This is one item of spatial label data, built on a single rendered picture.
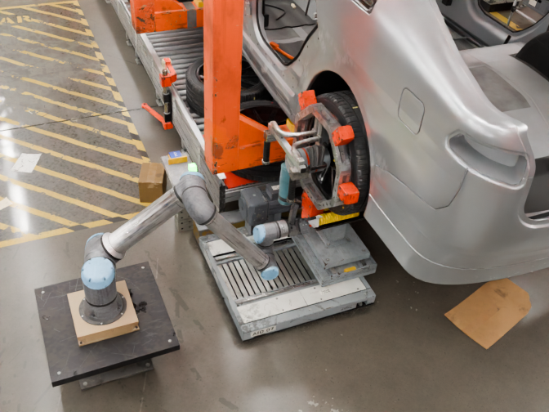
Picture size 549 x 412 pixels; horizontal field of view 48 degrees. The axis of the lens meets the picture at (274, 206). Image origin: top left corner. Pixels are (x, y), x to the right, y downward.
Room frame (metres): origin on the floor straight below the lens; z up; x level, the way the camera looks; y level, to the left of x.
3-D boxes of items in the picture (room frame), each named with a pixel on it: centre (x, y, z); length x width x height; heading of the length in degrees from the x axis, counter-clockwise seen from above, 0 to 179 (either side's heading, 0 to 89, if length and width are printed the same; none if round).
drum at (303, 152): (2.68, -0.15, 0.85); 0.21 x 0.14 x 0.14; 116
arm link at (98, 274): (1.98, 0.80, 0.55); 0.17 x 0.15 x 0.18; 14
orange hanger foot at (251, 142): (3.15, 0.04, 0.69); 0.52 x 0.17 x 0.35; 116
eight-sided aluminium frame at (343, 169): (2.71, -0.22, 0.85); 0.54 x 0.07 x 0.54; 26
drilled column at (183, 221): (3.00, 0.58, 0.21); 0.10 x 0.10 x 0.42; 26
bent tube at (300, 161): (2.57, -0.15, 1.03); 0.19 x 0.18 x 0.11; 116
